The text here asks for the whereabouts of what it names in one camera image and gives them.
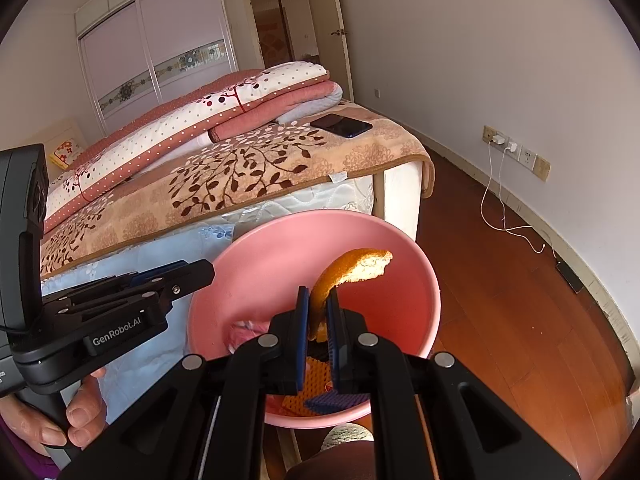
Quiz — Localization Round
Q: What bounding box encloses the folded pink dotted quilt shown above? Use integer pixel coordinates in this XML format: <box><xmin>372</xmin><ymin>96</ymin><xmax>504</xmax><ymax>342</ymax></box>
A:
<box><xmin>45</xmin><ymin>61</ymin><xmax>343</xmax><ymax>233</ymax></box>

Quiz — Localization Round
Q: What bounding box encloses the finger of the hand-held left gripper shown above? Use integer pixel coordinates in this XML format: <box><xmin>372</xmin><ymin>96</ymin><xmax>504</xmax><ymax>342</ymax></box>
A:
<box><xmin>42</xmin><ymin>259</ymin><xmax>216</xmax><ymax>335</ymax></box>
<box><xmin>112</xmin><ymin>261</ymin><xmax>191</xmax><ymax>288</ymax></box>

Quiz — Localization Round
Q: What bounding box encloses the person's left hand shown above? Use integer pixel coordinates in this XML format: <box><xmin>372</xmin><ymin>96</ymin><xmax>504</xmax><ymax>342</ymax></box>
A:
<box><xmin>0</xmin><ymin>366</ymin><xmax>109</xmax><ymax>456</ymax></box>

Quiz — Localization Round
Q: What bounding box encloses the brown leaf pattern blanket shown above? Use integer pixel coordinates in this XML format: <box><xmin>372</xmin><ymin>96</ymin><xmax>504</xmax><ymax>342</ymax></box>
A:
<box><xmin>40</xmin><ymin>102</ymin><xmax>436</xmax><ymax>278</ymax></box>

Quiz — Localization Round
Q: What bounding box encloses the white door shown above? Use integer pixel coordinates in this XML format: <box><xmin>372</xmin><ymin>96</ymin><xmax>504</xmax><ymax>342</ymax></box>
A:
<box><xmin>320</xmin><ymin>0</ymin><xmax>354</xmax><ymax>103</ymax></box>

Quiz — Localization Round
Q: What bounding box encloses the person's purple clothing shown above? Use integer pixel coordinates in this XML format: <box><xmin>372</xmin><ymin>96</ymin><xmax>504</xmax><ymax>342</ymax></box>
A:
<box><xmin>0</xmin><ymin>415</ymin><xmax>61</xmax><ymax>480</ymax></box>

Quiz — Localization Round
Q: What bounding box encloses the orange peel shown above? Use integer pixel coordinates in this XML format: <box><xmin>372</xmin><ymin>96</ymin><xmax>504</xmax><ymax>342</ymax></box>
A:
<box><xmin>307</xmin><ymin>248</ymin><xmax>394</xmax><ymax>343</ymax></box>

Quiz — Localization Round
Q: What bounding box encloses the white bed frame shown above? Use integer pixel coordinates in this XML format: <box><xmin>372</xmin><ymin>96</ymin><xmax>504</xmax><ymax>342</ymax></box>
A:
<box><xmin>382</xmin><ymin>162</ymin><xmax>423</xmax><ymax>243</ymax></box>

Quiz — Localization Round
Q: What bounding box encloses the person's dark red leg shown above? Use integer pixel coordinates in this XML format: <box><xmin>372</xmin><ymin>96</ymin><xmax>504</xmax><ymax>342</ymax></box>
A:
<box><xmin>287</xmin><ymin>440</ymin><xmax>382</xmax><ymax>480</ymax></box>

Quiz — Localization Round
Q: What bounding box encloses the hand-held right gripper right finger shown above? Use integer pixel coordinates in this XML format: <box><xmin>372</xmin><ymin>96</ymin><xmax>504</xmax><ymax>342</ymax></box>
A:
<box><xmin>326</xmin><ymin>290</ymin><xmax>581</xmax><ymax>480</ymax></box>

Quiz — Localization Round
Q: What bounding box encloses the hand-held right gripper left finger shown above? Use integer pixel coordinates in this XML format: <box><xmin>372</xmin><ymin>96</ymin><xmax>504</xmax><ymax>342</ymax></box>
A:
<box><xmin>57</xmin><ymin>286</ymin><xmax>311</xmax><ymax>480</ymax></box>

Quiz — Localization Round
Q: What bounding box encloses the white charging cable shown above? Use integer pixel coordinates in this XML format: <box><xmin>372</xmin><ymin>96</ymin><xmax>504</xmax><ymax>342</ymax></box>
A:
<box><xmin>499</xmin><ymin>152</ymin><xmax>561</xmax><ymax>263</ymax></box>
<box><xmin>480</xmin><ymin>141</ymin><xmax>547</xmax><ymax>255</ymax></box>

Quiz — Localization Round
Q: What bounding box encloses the grey speckled round object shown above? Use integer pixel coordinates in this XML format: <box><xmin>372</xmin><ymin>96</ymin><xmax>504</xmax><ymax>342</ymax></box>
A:
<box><xmin>320</xmin><ymin>423</ymin><xmax>374</xmax><ymax>453</ymax></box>

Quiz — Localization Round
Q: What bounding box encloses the wall socket strip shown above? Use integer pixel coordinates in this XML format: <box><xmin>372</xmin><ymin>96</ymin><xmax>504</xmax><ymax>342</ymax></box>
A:
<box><xmin>482</xmin><ymin>125</ymin><xmax>551</xmax><ymax>183</ymax></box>

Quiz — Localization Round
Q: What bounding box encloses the white sliding door wardrobe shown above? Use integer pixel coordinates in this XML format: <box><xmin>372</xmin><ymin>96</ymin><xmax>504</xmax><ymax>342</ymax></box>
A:
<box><xmin>75</xmin><ymin>0</ymin><xmax>331</xmax><ymax>136</ymax></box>

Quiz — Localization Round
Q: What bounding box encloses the yellow foam net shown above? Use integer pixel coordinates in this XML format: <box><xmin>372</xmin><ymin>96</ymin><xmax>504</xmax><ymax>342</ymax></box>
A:
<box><xmin>282</xmin><ymin>355</ymin><xmax>336</xmax><ymax>418</ymax></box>

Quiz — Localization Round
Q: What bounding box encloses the cream headboard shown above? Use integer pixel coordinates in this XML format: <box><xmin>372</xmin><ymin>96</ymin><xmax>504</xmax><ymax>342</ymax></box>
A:
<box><xmin>35</xmin><ymin>119</ymin><xmax>90</xmax><ymax>181</ymax></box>

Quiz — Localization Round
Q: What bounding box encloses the black power bank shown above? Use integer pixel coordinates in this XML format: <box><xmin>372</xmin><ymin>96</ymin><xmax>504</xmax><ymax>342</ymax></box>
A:
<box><xmin>555</xmin><ymin>259</ymin><xmax>585</xmax><ymax>293</ymax></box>

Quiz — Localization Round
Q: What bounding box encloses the black smartphone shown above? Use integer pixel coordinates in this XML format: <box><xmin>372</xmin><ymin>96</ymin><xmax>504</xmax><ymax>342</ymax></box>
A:
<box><xmin>310</xmin><ymin>114</ymin><xmax>373</xmax><ymax>138</ymax></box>

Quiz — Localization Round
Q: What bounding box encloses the light blue cloth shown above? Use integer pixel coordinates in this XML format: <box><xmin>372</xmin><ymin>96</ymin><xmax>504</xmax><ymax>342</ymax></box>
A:
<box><xmin>40</xmin><ymin>222</ymin><xmax>236</xmax><ymax>411</ymax></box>

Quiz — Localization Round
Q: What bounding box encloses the yellow floral pillow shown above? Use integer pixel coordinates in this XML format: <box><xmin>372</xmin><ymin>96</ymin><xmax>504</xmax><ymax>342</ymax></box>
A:
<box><xmin>48</xmin><ymin>137</ymin><xmax>86</xmax><ymax>171</ymax></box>

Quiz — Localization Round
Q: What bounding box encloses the pink plastic bucket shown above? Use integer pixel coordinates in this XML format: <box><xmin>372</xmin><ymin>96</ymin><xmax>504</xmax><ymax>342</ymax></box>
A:
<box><xmin>187</xmin><ymin>210</ymin><xmax>442</xmax><ymax>430</ymax></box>

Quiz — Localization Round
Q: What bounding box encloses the blue foam net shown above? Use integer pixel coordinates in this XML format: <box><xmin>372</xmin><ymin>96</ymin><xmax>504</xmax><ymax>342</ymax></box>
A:
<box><xmin>306</xmin><ymin>392</ymin><xmax>372</xmax><ymax>415</ymax></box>

